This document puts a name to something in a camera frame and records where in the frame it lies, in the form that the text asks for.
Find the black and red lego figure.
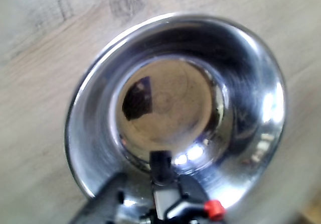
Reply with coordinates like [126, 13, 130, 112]
[147, 150, 226, 224]

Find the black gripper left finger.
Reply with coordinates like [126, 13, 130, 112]
[67, 172, 128, 224]

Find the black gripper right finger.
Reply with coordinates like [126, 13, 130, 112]
[178, 175, 211, 207]

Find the shiny metal bowl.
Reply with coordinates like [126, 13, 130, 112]
[64, 12, 288, 209]

